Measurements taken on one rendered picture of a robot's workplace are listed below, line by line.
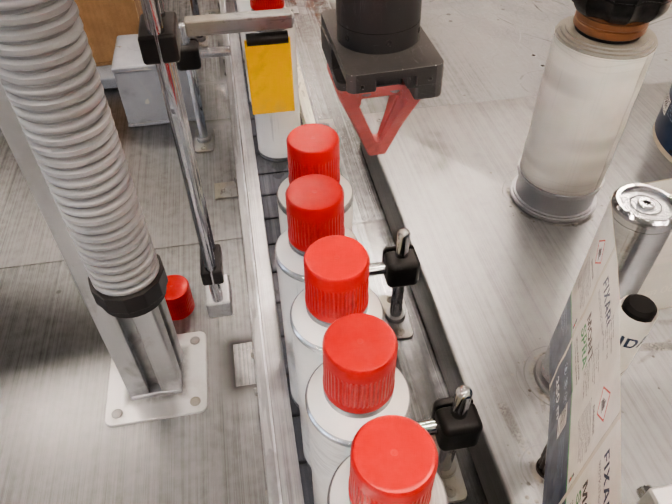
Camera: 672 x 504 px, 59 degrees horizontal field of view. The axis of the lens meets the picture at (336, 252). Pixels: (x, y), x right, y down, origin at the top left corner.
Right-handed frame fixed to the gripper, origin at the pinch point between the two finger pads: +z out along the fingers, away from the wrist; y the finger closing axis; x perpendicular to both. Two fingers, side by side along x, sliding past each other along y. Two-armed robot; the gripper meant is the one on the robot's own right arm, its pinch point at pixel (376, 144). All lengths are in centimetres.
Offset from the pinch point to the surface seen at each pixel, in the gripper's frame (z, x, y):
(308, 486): 13.6, 9.7, -20.5
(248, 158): 5.2, 10.4, 7.8
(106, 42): 12, 29, 51
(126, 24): 10, 26, 52
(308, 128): -6.9, 6.1, -6.8
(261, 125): 8.7, 8.6, 18.6
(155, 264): -8.3, 14.9, -18.3
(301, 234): -4.9, 7.8, -14.3
